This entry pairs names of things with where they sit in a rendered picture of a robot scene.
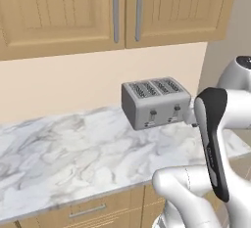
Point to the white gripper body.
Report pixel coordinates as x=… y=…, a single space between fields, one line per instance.
x=190 y=114

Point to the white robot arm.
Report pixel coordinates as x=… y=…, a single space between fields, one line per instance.
x=183 y=189

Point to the grey four-slot toaster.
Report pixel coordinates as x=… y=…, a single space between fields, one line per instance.
x=153 y=108

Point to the light wood base cupboard door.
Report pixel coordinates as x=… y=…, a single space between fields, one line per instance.
x=150 y=209

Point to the light wood drawer front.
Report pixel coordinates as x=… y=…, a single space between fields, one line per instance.
x=111 y=212

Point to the wide light wood cupboard door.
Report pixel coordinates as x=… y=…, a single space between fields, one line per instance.
x=59 y=10

